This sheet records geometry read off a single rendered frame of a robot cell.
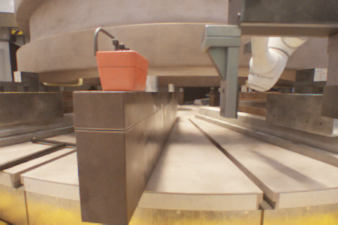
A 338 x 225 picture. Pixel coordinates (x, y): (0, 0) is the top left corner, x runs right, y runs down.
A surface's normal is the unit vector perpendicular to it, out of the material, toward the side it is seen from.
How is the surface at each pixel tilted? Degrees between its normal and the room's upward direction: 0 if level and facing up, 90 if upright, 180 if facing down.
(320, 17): 90
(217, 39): 90
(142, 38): 90
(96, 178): 90
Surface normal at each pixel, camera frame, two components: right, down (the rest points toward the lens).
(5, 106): 0.87, 0.07
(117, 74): -0.11, 0.24
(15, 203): -0.32, 0.11
